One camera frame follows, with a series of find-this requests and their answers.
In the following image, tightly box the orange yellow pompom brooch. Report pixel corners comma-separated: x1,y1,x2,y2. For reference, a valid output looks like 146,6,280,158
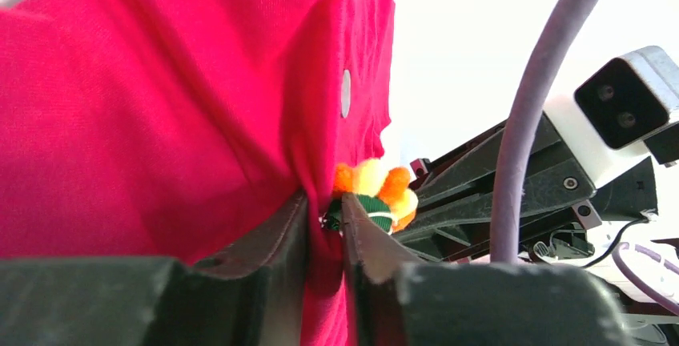
319,158,419,235

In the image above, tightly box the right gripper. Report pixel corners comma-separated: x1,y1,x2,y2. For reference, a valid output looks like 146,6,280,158
394,115,658,264

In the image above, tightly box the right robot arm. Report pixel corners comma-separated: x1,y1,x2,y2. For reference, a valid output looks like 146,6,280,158
396,117,678,345

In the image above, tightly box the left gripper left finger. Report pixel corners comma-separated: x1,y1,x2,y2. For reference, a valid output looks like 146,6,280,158
1,192,307,346

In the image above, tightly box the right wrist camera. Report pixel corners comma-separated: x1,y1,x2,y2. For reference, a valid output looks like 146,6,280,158
544,46,678,188

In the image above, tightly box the red t-shirt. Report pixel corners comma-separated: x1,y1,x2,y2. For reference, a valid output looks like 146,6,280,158
1,0,396,345

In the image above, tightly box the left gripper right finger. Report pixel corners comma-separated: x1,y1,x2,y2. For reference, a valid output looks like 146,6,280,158
342,194,629,345

